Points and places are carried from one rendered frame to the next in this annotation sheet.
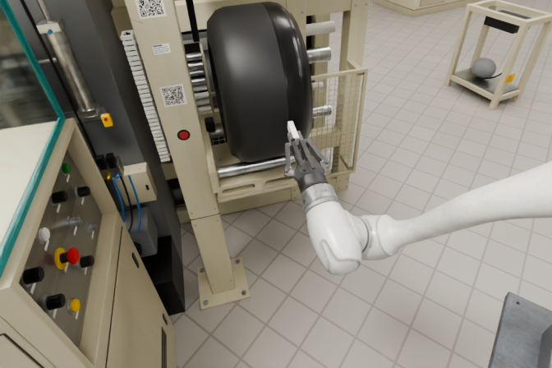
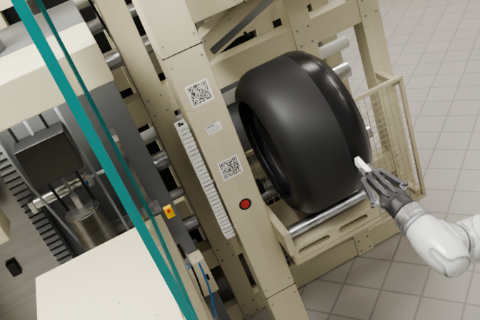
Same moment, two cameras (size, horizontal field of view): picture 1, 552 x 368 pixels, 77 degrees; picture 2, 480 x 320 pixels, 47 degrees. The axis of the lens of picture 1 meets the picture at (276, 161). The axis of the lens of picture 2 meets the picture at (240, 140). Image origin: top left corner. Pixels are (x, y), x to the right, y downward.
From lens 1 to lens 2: 70 cm
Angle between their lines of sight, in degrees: 10
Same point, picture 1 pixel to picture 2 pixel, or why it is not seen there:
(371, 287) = not seen: outside the picture
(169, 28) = (218, 107)
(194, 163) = (260, 231)
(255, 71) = (308, 122)
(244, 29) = (285, 88)
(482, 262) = not seen: outside the picture
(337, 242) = (443, 246)
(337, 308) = not seen: outside the picture
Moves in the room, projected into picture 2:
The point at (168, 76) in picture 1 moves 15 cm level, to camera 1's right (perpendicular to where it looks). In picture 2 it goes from (223, 151) to (266, 135)
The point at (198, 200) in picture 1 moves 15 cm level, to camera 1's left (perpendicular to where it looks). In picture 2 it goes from (271, 272) to (233, 286)
